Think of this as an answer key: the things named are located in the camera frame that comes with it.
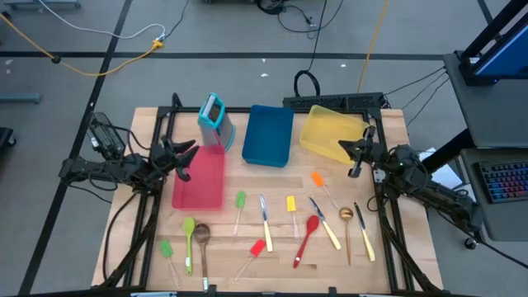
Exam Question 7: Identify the black aluminium table frame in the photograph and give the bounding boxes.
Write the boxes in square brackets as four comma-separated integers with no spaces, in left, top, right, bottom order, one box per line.
[97,92,445,296]

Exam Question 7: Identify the backlit rainbow keyboard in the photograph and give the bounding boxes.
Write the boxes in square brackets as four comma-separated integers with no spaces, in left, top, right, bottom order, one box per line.
[478,158,528,205]

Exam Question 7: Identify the black caster wheel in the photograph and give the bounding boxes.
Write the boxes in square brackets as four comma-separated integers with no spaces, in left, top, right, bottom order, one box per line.
[0,126,17,149]

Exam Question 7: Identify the black cable bundle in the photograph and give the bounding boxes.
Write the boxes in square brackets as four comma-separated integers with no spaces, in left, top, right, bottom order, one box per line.
[255,0,346,40]

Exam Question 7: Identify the gold metal spoon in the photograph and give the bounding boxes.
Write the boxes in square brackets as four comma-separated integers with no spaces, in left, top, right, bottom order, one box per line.
[338,206,355,267]

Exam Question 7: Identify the blue plastic bin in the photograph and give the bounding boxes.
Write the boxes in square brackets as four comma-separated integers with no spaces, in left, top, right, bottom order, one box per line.
[241,104,295,169]

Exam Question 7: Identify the black perforated box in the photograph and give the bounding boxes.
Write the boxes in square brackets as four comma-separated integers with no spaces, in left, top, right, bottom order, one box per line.
[282,92,385,111]

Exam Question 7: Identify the red translucent plastic bin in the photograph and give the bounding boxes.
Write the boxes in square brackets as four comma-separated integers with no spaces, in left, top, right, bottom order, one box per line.
[172,144,227,212]

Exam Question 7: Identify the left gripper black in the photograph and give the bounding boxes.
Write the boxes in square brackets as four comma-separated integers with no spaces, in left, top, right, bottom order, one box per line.
[150,134,200,183]

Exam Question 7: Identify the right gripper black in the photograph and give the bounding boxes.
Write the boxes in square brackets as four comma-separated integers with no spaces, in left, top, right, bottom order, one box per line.
[338,125,391,178]

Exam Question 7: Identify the grey floor bar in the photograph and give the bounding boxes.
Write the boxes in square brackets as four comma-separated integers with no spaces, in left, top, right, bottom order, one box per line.
[0,92,43,105]

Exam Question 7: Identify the green silicone spoon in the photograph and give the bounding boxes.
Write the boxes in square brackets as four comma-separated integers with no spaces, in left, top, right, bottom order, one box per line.
[182,216,197,276]

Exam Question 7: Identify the yellow translucent plastic bin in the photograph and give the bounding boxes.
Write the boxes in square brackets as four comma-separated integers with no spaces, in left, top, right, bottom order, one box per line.
[299,104,371,166]

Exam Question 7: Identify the teal-handled metal box grater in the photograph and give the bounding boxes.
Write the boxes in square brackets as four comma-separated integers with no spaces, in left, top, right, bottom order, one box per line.
[196,92,237,153]

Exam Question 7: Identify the monitor with black stand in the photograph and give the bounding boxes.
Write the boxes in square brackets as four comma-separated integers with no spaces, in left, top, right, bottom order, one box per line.
[459,0,528,87]

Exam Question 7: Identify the grey computer cart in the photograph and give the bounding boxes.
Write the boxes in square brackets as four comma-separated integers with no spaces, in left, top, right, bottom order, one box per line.
[443,51,528,243]

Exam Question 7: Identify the white cable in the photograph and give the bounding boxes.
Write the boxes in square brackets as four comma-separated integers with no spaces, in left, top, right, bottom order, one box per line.
[37,0,167,41]

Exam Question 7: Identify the cream-handled knife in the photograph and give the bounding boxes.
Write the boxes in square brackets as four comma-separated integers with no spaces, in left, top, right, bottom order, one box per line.
[258,193,275,253]
[308,196,342,252]
[353,201,377,263]

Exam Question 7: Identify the yellow silicone spatula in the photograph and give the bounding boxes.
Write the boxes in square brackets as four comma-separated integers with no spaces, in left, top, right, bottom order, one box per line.
[285,195,301,241]

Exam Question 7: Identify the dark wooden spoon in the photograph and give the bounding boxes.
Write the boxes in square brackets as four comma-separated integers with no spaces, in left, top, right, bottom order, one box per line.
[192,223,212,292]

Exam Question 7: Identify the green silicone spatula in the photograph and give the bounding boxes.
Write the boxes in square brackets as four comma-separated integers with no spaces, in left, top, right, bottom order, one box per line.
[159,239,182,290]
[232,190,248,238]

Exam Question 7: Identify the long yellow cable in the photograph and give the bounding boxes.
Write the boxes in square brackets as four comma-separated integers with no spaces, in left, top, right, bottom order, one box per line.
[356,0,391,94]

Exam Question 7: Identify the yellow cable with plug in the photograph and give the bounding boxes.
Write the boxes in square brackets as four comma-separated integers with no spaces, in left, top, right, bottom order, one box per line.
[0,12,165,78]

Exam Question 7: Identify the black cable with coil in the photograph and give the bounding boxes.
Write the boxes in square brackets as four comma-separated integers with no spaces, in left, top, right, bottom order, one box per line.
[293,0,330,98]

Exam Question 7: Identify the red silicone spoon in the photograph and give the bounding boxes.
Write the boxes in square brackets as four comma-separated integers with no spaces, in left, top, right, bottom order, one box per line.
[292,214,321,270]

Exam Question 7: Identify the black mesh controller box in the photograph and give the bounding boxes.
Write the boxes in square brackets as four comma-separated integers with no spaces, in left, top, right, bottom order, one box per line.
[87,111,126,161]

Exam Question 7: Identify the white paper sheet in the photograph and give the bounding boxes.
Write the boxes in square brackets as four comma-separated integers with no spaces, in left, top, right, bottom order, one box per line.
[418,147,464,190]

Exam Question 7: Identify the black floor cable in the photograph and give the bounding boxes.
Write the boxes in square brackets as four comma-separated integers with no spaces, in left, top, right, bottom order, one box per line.
[474,238,528,270]

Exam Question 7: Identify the thin black cable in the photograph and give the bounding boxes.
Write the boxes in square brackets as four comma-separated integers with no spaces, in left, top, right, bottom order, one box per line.
[405,77,450,128]
[401,72,449,111]
[383,65,447,97]

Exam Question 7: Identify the red silicone spatula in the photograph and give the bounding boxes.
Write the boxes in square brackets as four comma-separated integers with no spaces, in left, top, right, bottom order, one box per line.
[233,238,267,284]

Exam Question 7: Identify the orange silicone spatula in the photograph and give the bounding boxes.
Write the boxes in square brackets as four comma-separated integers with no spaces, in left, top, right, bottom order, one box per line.
[309,171,340,210]

